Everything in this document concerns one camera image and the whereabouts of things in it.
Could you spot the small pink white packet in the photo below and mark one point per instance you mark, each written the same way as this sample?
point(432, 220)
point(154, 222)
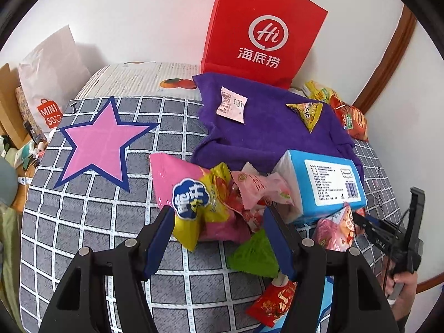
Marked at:
point(230, 105)

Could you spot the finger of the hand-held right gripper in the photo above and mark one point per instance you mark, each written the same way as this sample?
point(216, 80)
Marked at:
point(369, 225)

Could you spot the red paper bag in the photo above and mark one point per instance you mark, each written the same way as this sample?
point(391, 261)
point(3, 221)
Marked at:
point(263, 34)

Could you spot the grey grid star blanket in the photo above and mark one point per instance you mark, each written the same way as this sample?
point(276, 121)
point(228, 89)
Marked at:
point(104, 222)

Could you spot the pink snack packet gold emblem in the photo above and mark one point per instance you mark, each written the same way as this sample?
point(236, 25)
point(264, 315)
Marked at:
point(258, 187)

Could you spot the large pink yellow snack bag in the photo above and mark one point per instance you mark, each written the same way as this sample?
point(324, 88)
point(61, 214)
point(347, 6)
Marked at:
point(173, 180)

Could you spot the brown wooden door frame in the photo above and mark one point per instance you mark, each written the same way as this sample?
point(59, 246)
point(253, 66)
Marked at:
point(392, 62)

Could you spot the blue tissue pack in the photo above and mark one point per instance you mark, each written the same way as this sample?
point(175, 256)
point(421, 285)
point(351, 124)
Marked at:
point(312, 187)

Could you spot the cardboard box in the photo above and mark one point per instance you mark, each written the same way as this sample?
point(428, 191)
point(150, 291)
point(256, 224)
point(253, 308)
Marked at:
point(8, 111)

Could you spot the small black clip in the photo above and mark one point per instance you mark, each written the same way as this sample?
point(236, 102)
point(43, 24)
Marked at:
point(74, 107)

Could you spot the white fruit print quilt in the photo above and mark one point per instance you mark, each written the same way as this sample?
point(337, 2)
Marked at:
point(138, 76)

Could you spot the purple cloth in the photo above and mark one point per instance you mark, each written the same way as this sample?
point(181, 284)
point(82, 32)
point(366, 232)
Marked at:
point(270, 135)

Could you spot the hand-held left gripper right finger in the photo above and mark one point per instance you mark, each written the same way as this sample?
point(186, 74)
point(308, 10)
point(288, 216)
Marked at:
point(279, 246)

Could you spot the person's right hand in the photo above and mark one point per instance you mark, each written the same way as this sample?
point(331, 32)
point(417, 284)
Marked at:
point(404, 288)

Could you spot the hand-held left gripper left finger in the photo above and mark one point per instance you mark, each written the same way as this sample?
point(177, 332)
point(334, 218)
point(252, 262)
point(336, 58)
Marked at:
point(158, 242)

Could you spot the red snack packet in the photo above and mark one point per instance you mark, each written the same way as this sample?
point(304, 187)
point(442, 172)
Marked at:
point(272, 301)

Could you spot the green triangular snack packet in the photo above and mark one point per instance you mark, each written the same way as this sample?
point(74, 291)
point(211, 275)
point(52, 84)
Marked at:
point(255, 255)

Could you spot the white paper bag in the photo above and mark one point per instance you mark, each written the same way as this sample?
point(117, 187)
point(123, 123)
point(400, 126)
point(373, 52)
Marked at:
point(52, 73)

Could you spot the strawberry print snack packet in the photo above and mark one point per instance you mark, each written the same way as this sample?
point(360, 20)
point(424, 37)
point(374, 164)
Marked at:
point(333, 230)

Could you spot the orange snack packet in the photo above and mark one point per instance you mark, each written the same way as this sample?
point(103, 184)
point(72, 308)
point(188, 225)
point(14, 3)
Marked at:
point(352, 119)

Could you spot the yellow triangular snack packet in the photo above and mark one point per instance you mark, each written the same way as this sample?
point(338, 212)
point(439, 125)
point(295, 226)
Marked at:
point(308, 112)

